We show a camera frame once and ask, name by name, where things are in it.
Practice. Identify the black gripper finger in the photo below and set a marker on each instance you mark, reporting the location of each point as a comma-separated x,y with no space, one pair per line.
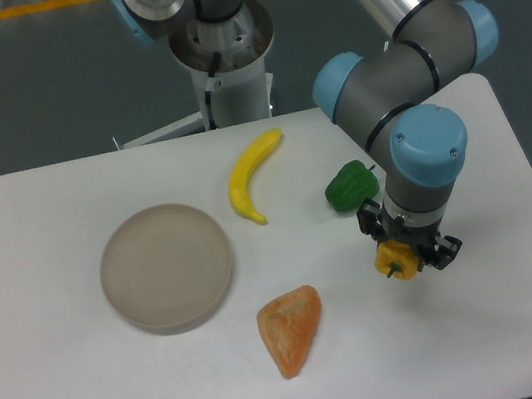
368,220
439,251

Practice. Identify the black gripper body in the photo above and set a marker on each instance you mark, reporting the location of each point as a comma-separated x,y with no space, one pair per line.
398,230

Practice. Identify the yellow toy bell pepper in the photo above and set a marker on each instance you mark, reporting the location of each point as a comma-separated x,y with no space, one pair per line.
395,259

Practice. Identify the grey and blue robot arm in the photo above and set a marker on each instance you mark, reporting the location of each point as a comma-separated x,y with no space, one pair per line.
381,104

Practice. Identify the green toy bell pepper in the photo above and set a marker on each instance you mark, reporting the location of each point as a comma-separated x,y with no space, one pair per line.
354,183

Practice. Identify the beige round plate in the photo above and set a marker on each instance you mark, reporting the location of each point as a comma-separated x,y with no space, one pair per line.
167,269

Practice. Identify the yellow toy banana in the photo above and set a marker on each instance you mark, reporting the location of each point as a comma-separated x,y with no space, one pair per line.
245,167

